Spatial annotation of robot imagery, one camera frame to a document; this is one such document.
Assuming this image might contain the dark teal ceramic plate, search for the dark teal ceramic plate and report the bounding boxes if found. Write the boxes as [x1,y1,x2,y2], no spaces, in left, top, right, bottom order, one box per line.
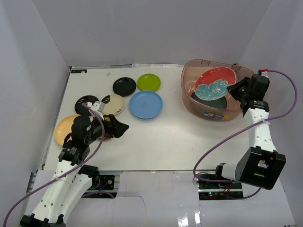
[191,92,227,109]

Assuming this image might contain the red plate with teal flower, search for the red plate with teal flower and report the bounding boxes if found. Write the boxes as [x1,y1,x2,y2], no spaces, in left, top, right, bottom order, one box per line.
[194,67,237,101]

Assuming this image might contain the light blue plate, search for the light blue plate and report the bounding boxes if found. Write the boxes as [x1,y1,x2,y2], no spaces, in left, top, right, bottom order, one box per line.
[129,91,163,119]

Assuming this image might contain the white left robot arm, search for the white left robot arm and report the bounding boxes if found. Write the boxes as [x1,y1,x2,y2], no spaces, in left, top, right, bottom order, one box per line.
[20,114,129,227]

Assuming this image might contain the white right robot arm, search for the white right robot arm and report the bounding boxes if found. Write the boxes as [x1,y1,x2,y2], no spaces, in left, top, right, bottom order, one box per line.
[214,74,286,190]

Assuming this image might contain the translucent pink plastic bin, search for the translucent pink plastic bin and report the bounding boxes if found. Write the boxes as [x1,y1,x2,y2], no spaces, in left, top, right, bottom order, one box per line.
[181,59,254,122]

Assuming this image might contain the yellow patterned brown-rimmed plate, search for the yellow patterned brown-rimmed plate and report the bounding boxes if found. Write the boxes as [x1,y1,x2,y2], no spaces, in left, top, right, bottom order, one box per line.
[96,114,113,140]

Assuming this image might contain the cream plate with black patch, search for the cream plate with black patch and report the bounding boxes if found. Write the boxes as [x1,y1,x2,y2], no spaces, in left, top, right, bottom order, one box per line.
[101,94,125,115]

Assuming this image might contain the black plate left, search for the black plate left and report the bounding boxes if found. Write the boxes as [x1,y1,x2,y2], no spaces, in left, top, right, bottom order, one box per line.
[74,95,99,116]

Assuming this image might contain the black plate rear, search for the black plate rear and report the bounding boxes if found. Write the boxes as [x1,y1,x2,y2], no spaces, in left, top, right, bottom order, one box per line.
[112,77,137,97]

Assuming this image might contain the pale orange plate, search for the pale orange plate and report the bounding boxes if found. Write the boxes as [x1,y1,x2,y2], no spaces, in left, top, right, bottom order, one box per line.
[54,114,80,146]

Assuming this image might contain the lime green plate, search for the lime green plate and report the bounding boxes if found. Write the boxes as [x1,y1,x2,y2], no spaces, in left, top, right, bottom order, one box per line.
[137,73,161,92]

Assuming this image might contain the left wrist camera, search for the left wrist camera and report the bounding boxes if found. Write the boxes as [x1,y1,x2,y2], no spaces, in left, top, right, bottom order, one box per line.
[89,101,105,120]

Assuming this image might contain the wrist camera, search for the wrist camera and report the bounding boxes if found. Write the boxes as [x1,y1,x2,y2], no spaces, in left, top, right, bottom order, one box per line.
[89,101,105,120]
[258,69,268,78]

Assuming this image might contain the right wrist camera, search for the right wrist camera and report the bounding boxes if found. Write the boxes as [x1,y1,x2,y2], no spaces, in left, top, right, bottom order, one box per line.
[258,69,268,78]

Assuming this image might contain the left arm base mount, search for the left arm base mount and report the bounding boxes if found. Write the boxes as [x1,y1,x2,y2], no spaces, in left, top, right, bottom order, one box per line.
[89,175,115,191]

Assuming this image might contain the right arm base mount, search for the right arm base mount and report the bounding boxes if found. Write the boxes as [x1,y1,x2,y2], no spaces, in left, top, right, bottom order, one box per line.
[193,177,244,201]

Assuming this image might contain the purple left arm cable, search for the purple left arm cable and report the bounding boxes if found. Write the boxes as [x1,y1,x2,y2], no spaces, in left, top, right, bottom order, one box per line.
[2,102,116,227]

